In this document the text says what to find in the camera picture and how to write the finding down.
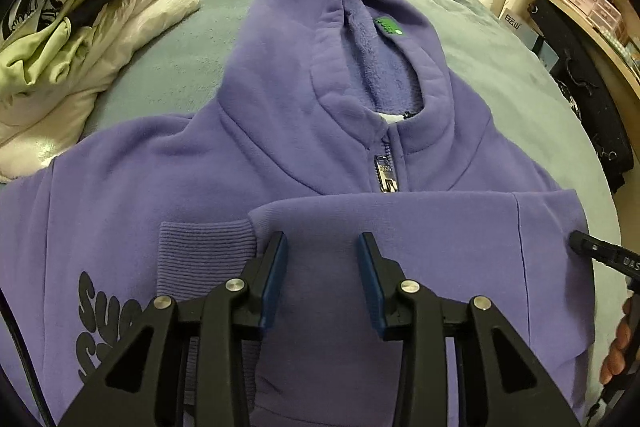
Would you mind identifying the blue white cardboard box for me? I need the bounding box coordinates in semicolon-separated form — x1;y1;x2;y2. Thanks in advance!
500;9;558;70

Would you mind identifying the black bag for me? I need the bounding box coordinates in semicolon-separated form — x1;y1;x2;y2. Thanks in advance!
525;0;636;194

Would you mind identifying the purple hoodie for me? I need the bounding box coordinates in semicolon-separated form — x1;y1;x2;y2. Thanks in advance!
0;0;598;427

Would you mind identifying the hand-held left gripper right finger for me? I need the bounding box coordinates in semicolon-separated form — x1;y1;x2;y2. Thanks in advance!
355;232;583;427

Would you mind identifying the stack of pink boxes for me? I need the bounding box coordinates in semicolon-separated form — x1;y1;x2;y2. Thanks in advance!
567;0;625;34

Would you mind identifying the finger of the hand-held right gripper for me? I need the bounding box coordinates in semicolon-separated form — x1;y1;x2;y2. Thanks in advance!
566;231;640;282

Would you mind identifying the white puffer jacket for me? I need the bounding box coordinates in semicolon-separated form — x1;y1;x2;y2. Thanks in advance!
0;0;202;184

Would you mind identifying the light green garment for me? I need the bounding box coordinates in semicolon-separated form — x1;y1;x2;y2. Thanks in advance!
0;0;187;104

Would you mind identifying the person's right hand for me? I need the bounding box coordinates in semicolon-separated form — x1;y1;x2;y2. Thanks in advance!
599;299;635;385

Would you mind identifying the black white patterned cloth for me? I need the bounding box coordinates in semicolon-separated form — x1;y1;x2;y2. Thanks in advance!
554;74;586;120

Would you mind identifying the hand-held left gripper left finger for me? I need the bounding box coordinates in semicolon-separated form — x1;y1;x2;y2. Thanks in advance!
57;231;290;427

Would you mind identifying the black cable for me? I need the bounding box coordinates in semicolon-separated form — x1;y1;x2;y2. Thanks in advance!
0;297;53;427

